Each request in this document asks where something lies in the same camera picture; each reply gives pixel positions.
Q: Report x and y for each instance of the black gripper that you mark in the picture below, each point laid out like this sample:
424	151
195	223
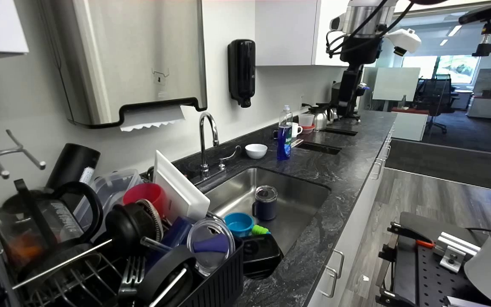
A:
362	51

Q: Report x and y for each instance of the grey round cup lid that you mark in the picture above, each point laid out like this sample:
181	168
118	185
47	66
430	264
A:
267	192

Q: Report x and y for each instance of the navy blue cup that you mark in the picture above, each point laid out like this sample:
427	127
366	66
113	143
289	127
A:
265	211

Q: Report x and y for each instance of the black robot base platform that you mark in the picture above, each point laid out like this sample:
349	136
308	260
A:
427	279

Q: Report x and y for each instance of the pale pink cup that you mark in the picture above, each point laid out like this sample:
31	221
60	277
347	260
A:
306	121

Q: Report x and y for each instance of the stainless steel sink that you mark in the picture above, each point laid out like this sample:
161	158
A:
303	197

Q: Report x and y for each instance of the white board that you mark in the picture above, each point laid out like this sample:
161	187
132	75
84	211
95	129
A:
396	85

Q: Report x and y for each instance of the low white cabinet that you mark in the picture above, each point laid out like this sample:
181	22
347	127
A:
410	127

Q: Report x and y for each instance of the white mug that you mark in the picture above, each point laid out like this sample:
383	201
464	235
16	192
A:
296	131

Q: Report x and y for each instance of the dark office chair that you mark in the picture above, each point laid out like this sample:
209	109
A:
434	97
461	100

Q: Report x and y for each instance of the blue dish soap bottle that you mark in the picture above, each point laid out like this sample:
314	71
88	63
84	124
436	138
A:
284	146

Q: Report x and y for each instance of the small white bowl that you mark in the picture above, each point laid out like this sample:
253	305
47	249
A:
257	151

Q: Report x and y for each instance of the white office partition panel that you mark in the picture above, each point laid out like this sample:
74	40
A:
487	95

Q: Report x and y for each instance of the black and red tool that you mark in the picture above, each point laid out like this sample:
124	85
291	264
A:
408	233

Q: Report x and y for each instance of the white base cabinets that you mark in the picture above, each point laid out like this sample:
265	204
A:
349	245

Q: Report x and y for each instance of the chrome faucet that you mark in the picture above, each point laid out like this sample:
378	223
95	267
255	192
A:
202	148

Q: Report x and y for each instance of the green plastic utensil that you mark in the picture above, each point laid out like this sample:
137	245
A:
260	231

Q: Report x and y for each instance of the small blue bowl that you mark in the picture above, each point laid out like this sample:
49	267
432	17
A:
238	223

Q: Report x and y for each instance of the black plastic container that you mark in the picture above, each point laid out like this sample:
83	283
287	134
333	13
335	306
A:
260	257

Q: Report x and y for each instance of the white rectangular plate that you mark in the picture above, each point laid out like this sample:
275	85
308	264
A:
180	189

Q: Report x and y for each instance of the white paper towel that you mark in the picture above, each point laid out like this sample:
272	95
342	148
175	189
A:
153	119

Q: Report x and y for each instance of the steel paper towel dispenser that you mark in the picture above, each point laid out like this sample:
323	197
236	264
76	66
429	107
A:
144	57

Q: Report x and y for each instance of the red plastic bowl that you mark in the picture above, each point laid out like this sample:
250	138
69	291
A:
144	196

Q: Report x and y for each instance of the dark dish rack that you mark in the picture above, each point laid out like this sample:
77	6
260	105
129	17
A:
217	288

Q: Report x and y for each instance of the clear plastic container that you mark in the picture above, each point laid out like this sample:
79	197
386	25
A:
115	185

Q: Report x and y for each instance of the black round pan lid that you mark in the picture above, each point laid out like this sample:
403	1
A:
163	274

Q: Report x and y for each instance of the black tumbler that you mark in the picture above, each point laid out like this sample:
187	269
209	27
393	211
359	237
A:
72	165

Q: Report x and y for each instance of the black fork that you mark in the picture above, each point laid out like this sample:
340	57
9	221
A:
132	276

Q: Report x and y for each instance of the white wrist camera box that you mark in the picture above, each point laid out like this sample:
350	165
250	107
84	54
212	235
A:
403	40

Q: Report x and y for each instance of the black wall soap dispenser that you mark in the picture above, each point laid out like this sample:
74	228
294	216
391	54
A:
241	69

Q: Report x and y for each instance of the aluminium bracket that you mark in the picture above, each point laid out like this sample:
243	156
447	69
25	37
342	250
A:
456	249

